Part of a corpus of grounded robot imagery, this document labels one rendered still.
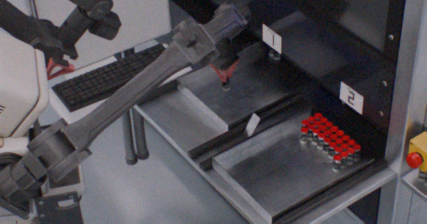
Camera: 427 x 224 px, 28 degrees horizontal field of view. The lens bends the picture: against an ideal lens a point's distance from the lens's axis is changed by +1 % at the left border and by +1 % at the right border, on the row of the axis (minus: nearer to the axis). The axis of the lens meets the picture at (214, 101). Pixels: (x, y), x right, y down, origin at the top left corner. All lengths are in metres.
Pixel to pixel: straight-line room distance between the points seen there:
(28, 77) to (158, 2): 0.98
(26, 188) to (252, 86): 0.92
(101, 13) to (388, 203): 0.94
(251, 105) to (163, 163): 1.16
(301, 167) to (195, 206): 1.16
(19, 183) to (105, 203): 1.61
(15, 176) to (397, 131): 0.96
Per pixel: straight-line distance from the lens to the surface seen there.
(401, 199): 2.35
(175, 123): 2.40
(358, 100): 2.25
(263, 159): 2.28
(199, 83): 2.53
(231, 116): 2.41
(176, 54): 1.77
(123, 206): 3.39
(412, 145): 2.15
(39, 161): 1.80
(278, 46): 2.45
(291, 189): 2.20
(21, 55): 1.94
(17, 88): 1.85
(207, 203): 3.37
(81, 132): 1.79
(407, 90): 2.08
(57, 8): 2.61
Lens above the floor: 2.48
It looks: 41 degrees down
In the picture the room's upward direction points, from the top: 3 degrees counter-clockwise
